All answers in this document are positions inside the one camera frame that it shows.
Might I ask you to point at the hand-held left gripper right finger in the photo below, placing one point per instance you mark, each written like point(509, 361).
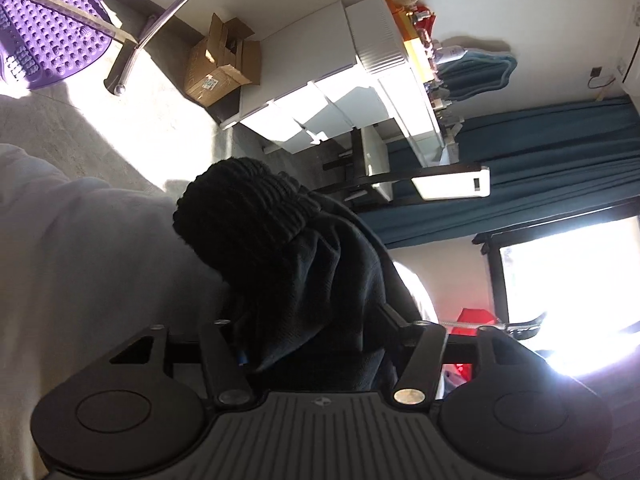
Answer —
point(417, 360)

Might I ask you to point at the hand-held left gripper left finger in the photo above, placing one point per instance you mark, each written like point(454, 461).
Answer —
point(241, 358)

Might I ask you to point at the black knit sweater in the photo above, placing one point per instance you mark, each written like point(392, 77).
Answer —
point(295, 270)

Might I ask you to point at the red object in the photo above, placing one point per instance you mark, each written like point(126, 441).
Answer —
point(475, 317)

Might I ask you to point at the black framed window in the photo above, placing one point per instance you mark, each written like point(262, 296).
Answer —
point(575, 290)

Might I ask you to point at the white bed sheet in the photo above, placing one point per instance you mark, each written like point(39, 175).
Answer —
point(85, 280)

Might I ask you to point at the white rectangular device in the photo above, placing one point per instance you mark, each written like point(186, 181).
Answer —
point(450, 182)

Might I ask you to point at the black stand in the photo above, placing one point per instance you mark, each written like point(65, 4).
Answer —
point(357, 167)

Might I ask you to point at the blue curtain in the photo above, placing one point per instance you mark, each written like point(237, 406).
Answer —
point(540, 160)

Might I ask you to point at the white drawer cabinet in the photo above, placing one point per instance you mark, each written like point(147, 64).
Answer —
point(320, 105)

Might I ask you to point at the cardboard box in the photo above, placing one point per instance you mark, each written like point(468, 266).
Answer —
point(220, 70)

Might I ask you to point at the blue towel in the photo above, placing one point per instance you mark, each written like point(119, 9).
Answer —
point(475, 72)

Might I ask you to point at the white ribbed storage box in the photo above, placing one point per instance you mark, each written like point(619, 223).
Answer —
point(377, 35)

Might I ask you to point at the orange box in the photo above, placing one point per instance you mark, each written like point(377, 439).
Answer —
point(407, 30)

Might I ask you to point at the curved metal pipe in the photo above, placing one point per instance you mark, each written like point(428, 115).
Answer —
point(167, 7)

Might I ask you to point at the purple studded massage mat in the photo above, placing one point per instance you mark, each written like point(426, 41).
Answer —
point(47, 30)

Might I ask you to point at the black wall socket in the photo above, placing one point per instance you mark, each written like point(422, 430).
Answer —
point(596, 72)

